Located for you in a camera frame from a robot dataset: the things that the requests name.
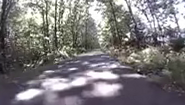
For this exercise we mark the dark forest path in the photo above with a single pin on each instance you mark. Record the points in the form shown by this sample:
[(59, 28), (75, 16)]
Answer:
[(84, 89)]

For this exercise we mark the wood of trees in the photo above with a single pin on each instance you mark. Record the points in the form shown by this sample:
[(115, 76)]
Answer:
[(44, 27)]

